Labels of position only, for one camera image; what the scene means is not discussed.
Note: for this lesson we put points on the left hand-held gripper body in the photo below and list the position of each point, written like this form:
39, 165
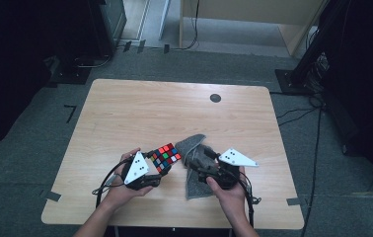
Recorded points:
136, 171

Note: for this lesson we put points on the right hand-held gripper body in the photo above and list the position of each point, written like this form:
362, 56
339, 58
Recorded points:
235, 159

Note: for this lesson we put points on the colourful puzzle cube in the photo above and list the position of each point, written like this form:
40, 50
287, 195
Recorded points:
165, 157

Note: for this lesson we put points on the grey towel cloth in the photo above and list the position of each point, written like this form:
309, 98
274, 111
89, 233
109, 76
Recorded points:
187, 144

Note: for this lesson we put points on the person's left hand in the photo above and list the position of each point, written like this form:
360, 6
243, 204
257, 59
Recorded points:
118, 194

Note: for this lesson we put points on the person's right hand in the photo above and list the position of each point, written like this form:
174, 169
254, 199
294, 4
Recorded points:
234, 200

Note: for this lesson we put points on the black round table grommet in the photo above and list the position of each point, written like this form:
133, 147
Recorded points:
215, 98

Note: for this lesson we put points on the grey tape piece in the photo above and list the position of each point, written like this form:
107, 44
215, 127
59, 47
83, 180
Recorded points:
53, 196
294, 201

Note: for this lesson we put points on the black tape strip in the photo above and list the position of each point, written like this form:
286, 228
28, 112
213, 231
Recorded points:
166, 48
127, 46
141, 46

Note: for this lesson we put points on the black metal stand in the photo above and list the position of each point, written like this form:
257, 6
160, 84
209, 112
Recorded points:
309, 56

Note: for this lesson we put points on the dark cabinet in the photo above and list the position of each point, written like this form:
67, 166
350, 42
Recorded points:
109, 23

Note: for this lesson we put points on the light wooden cabinet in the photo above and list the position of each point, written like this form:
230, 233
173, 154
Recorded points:
240, 13

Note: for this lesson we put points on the black curtain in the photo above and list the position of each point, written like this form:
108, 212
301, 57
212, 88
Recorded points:
16, 65
368, 82

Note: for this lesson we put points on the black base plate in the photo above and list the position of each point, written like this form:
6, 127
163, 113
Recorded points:
71, 74

